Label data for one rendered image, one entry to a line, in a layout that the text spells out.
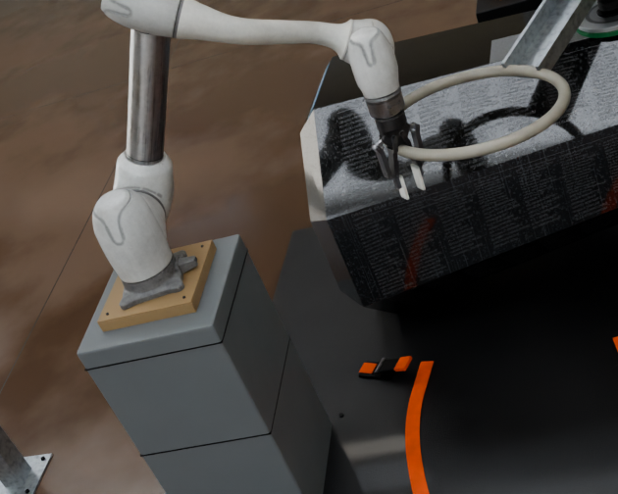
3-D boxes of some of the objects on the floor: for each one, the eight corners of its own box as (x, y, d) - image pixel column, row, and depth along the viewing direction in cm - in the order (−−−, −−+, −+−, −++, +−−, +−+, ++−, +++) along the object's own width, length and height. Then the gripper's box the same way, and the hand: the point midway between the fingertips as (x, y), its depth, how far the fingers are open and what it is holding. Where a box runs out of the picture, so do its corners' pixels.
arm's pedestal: (334, 538, 292) (227, 334, 249) (179, 560, 306) (52, 370, 264) (349, 413, 331) (259, 218, 289) (211, 436, 346) (105, 255, 304)
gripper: (367, 130, 242) (393, 214, 253) (425, 98, 247) (449, 180, 258) (350, 124, 248) (378, 205, 259) (408, 92, 253) (432, 173, 264)
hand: (410, 182), depth 257 cm, fingers closed on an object, 4 cm apart
